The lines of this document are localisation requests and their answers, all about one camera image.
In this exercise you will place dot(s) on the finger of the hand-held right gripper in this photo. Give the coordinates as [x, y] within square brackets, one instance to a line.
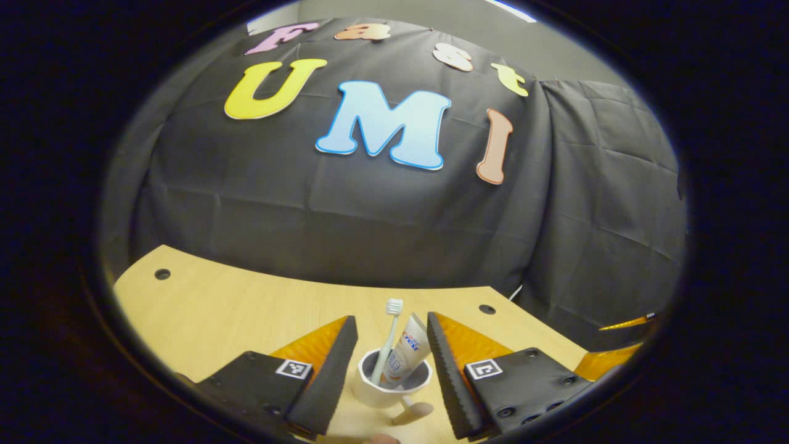
[607, 361]
[629, 322]

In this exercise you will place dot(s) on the black backdrop cloth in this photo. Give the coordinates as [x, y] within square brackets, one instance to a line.
[308, 216]

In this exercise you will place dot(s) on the white toothpaste tube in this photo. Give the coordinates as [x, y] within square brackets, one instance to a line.
[410, 351]

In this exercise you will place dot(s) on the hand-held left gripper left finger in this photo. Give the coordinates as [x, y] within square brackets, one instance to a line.
[330, 376]

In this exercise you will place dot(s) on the white toothbrush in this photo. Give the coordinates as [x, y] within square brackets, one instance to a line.
[389, 339]

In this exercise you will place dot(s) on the long ceiling light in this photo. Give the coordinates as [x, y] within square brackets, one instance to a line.
[511, 9]

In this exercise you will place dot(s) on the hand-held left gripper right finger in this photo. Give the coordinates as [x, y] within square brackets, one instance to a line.
[447, 382]

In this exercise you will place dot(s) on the wooden desktop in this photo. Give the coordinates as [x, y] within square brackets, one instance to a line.
[216, 308]

